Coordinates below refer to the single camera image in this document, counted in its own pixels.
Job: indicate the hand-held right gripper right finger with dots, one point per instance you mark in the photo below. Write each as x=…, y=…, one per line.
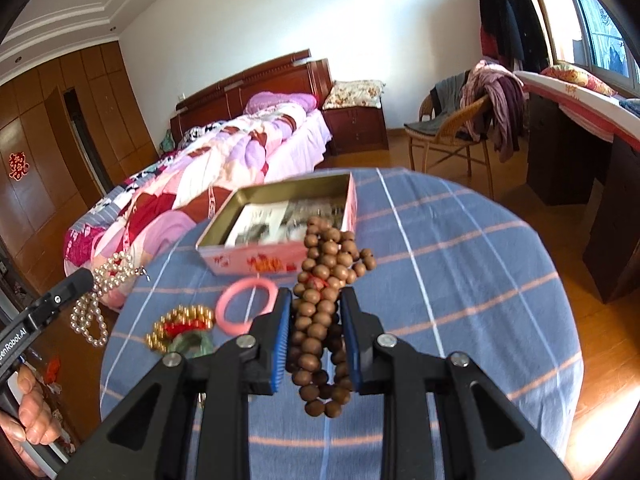
x=349, y=345

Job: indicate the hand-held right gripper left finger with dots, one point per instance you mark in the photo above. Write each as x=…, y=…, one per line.
x=284, y=340

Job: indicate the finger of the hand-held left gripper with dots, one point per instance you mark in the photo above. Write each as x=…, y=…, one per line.
x=70, y=287

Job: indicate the pink bangle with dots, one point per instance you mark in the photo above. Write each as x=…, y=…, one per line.
x=221, y=310

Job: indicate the pink metal tin box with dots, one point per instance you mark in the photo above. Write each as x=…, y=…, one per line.
x=260, y=262

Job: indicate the green jade bangle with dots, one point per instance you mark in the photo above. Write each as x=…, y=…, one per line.
x=192, y=346

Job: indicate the person's left hand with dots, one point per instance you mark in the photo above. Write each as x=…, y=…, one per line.
x=37, y=410

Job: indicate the photos in tin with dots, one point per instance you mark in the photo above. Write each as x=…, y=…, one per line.
x=260, y=220

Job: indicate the blue plaid tablecloth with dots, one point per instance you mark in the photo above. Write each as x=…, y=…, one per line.
x=450, y=260

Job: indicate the red paper decoration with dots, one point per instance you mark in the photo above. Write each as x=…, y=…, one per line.
x=16, y=166

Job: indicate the wooden wardrobe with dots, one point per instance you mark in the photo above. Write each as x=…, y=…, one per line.
x=75, y=125

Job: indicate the green bag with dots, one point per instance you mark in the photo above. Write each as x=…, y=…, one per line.
x=166, y=142

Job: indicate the patchwork quilt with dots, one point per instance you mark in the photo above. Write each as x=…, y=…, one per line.
x=225, y=150

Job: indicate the wooden nightstand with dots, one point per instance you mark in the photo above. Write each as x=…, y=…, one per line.
x=357, y=127

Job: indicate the wicker chair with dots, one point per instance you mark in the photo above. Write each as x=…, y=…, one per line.
x=440, y=140

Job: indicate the purple pillow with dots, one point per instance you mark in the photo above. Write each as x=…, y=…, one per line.
x=280, y=101

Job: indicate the floral cushion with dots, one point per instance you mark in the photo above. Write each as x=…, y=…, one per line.
x=352, y=94

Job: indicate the wooden bed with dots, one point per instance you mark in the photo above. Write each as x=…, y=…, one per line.
x=260, y=80

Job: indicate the grey garment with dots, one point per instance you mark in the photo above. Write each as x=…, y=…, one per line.
x=445, y=90

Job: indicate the dark desk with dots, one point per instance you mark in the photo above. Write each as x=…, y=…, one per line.
x=555, y=160

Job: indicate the pink purple clothes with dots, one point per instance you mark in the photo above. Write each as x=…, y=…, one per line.
x=495, y=90

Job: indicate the white red desk mat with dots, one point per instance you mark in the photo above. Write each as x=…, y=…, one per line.
x=580, y=102

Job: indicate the floral pillow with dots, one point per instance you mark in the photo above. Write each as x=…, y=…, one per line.
x=575, y=76

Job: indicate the coat rack with dark coats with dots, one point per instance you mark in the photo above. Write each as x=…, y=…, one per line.
x=510, y=15

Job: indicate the blue folded cloth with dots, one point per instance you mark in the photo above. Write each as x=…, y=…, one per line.
x=631, y=106

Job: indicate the window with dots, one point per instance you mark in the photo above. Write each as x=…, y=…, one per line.
x=595, y=20

